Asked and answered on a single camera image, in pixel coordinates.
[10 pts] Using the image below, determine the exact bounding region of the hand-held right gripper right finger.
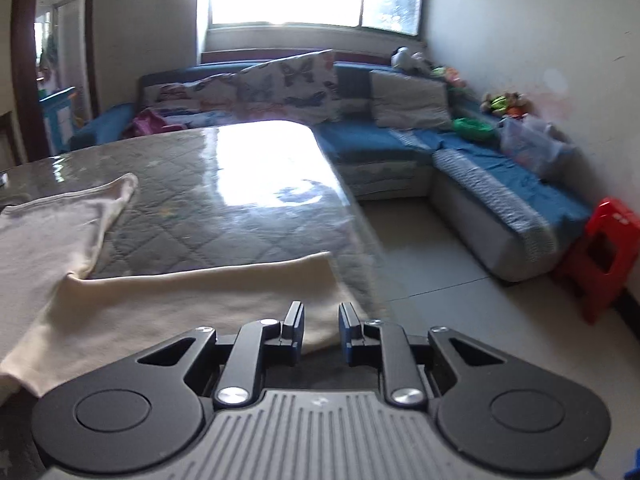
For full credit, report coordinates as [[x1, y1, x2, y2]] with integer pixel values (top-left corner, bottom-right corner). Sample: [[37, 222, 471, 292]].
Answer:
[[338, 302, 507, 407]]

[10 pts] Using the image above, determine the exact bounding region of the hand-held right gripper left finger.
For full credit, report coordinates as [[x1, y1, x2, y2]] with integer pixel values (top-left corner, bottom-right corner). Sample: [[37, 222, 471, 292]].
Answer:
[[136, 301, 306, 408]]

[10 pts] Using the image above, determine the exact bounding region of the cream white garment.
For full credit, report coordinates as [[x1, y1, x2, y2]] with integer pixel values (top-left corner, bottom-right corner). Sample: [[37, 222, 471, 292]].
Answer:
[[0, 173, 391, 400]]

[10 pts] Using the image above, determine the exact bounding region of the grey quilted mattress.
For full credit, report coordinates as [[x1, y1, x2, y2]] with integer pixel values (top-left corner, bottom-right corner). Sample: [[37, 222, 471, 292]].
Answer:
[[0, 120, 401, 321]]

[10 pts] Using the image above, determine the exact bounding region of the blue corner sofa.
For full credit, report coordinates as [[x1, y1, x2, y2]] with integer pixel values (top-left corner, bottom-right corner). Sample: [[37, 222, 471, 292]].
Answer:
[[69, 61, 593, 283]]

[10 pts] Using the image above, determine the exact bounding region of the butterfly print cushion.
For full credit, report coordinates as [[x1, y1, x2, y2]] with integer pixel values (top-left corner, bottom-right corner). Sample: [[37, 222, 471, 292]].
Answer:
[[236, 49, 342, 126]]

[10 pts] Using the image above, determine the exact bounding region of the grey square cushion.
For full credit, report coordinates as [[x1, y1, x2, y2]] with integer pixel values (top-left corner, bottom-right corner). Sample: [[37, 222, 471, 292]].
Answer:
[[369, 69, 454, 131]]

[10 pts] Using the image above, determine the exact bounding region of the floral pillow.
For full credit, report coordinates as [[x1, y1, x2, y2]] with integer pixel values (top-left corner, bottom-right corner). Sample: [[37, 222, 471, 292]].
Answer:
[[145, 73, 251, 129]]

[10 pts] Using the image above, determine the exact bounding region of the pink cloth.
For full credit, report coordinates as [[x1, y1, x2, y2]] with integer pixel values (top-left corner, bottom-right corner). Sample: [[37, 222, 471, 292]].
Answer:
[[131, 109, 173, 137]]

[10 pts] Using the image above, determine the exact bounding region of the clear plastic bag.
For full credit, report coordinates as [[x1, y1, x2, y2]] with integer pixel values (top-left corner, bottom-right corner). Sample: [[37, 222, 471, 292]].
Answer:
[[498, 115, 576, 181]]

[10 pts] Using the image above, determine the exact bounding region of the red plastic stool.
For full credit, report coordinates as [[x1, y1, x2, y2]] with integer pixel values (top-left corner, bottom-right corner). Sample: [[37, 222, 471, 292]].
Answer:
[[552, 197, 640, 325]]

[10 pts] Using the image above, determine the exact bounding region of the brown plush toy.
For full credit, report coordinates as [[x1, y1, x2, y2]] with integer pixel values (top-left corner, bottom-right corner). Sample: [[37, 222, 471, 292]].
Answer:
[[480, 91, 533, 117]]

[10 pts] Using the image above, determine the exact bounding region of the grey plush toy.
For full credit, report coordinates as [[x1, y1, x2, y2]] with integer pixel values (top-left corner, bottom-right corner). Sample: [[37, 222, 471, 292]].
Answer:
[[391, 47, 431, 75]]

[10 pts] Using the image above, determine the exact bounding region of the dark wooden door frame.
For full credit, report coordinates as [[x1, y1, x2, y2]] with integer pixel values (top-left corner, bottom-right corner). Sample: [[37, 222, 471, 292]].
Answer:
[[10, 0, 101, 165]]

